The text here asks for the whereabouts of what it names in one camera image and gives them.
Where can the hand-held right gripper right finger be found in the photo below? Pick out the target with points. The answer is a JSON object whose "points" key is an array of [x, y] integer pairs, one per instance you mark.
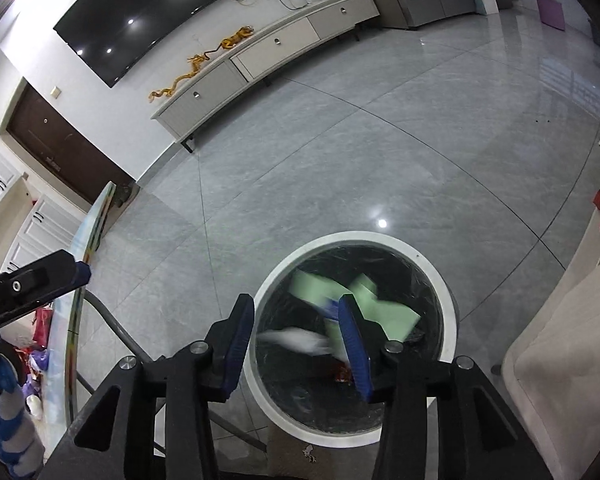
{"points": [[352, 350]]}

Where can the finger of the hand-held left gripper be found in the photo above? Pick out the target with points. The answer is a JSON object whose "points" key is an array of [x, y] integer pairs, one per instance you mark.
{"points": [[45, 275]]}

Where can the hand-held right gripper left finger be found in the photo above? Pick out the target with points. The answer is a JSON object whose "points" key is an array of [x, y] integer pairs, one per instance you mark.
{"points": [[240, 345]]}

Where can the green packet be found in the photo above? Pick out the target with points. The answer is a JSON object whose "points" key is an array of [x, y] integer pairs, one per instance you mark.
{"points": [[395, 315]]}

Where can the white tissue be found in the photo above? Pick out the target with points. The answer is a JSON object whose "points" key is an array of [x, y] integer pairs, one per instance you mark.
{"points": [[295, 337]]}

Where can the white round trash bin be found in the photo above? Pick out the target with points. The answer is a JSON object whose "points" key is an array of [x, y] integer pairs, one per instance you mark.
{"points": [[325, 437]]}

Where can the person's left forearm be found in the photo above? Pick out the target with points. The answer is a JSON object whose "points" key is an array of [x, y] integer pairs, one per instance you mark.
{"points": [[10, 420]]}

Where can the pile of colourful wrappers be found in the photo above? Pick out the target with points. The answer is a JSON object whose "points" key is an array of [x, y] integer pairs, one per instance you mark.
{"points": [[342, 374]]}

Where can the red bag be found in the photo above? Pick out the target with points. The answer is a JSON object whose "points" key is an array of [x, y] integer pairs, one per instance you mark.
{"points": [[42, 327]]}

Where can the landscape print folding table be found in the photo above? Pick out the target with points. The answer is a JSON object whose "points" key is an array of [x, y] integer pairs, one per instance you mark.
{"points": [[77, 320]]}

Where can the purple bag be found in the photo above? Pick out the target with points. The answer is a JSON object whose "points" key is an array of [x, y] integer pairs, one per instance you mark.
{"points": [[35, 372]]}

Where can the brown entrance door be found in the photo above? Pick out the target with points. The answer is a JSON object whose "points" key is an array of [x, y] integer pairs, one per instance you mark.
{"points": [[65, 145]]}

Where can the beige sofa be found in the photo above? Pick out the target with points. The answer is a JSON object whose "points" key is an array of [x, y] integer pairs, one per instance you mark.
{"points": [[565, 360]]}

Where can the golden dragon ornament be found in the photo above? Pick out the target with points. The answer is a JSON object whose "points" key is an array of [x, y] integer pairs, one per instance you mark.
{"points": [[190, 66]]}

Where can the golden tiger ornament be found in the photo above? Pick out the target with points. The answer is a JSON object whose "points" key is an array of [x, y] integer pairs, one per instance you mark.
{"points": [[235, 37]]}

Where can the grey white television cabinet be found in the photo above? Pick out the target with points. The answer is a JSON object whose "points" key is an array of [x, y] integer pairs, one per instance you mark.
{"points": [[280, 40]]}

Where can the purple stool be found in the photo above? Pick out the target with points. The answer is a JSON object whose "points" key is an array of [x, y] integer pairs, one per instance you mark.
{"points": [[550, 11]]}

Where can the white wall cabinet unit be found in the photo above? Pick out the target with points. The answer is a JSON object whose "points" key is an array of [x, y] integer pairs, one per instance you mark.
{"points": [[35, 225]]}

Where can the wall light switch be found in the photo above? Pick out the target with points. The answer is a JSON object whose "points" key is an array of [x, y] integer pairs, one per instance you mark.
{"points": [[55, 91]]}

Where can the black wall television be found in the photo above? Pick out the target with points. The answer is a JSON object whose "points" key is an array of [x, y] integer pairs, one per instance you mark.
{"points": [[155, 10]]}

